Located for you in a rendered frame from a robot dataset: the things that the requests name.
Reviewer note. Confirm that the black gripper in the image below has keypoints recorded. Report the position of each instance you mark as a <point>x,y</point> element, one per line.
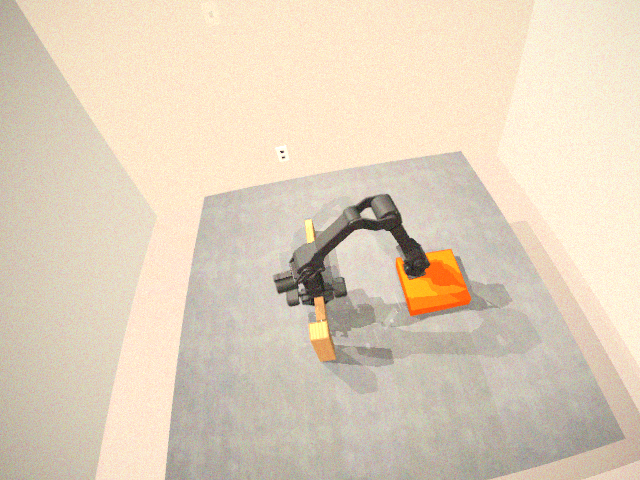
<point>325,290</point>

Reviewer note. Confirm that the wooden post with slot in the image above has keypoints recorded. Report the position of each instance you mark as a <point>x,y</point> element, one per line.
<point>322,342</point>

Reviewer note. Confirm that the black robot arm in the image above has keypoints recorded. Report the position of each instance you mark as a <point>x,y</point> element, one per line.
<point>307,261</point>

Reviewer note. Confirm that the wooden side rail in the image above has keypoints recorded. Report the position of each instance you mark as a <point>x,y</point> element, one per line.
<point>320,306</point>

